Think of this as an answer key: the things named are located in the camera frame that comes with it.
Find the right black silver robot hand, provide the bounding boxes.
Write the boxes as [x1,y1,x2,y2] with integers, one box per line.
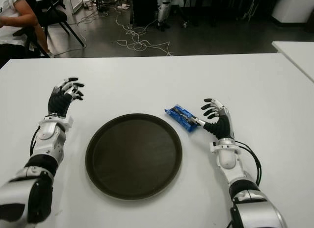
[191,98,236,140]

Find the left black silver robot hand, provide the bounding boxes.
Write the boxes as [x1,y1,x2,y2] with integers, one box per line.
[48,77,85,118]

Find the blue Oreo cookie packet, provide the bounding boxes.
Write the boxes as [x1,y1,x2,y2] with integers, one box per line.
[164,104,201,133]

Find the black chair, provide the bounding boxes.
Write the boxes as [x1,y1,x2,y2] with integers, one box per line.
[24,0,86,58]

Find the seated person in white shirt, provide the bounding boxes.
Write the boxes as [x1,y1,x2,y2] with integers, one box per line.
[0,0,53,67]

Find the round dark brown tray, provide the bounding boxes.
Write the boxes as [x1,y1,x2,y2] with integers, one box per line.
[85,113,183,201]

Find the white framed board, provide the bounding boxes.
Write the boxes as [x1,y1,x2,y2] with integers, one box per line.
[71,0,85,14]

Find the white side table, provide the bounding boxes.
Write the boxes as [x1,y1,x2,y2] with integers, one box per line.
[271,41,314,83]

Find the tall black cabinet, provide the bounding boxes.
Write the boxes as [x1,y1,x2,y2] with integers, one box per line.
[132,0,160,26]

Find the silver humanoid robot legs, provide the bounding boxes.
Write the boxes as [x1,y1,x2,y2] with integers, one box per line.
[157,0,176,31]

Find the white curved panel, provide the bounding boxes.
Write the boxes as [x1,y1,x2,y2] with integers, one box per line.
[271,0,314,24]

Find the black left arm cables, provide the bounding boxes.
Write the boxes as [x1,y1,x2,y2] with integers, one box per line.
[29,127,41,156]

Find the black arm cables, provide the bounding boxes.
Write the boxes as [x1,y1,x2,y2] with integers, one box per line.
[29,127,41,156]
[235,139,262,187]

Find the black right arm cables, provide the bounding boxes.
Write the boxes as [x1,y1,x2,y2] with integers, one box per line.
[235,139,262,187]

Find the white cable on floor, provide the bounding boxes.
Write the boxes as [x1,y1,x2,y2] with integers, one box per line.
[115,7,174,57]

